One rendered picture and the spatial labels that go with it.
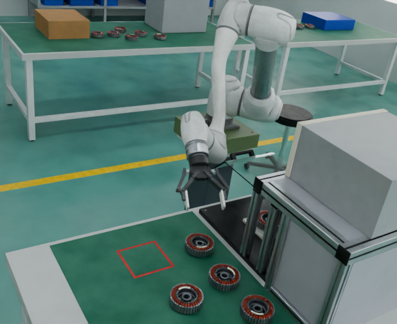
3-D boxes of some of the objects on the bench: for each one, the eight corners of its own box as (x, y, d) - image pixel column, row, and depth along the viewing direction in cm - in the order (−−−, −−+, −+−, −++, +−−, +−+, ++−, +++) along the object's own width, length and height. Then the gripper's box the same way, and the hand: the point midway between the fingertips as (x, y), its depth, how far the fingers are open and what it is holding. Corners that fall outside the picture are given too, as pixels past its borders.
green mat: (49, 245, 178) (49, 245, 178) (192, 211, 209) (192, 211, 209) (172, 491, 110) (172, 490, 110) (356, 386, 141) (356, 386, 141)
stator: (207, 312, 159) (208, 304, 157) (173, 317, 155) (175, 308, 153) (196, 288, 168) (198, 279, 166) (165, 292, 164) (166, 284, 162)
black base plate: (198, 213, 208) (199, 208, 207) (308, 186, 241) (309, 182, 240) (266, 283, 174) (267, 279, 173) (383, 241, 207) (385, 236, 206)
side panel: (263, 287, 173) (282, 213, 157) (270, 285, 174) (289, 211, 159) (318, 345, 153) (345, 266, 137) (325, 342, 154) (352, 263, 139)
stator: (182, 240, 190) (182, 232, 188) (209, 238, 193) (210, 231, 191) (187, 258, 181) (188, 251, 179) (216, 257, 183) (218, 249, 182)
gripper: (226, 163, 194) (235, 212, 183) (164, 163, 187) (170, 214, 177) (231, 153, 188) (241, 203, 177) (167, 153, 181) (174, 204, 171)
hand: (205, 206), depth 177 cm, fingers open, 13 cm apart
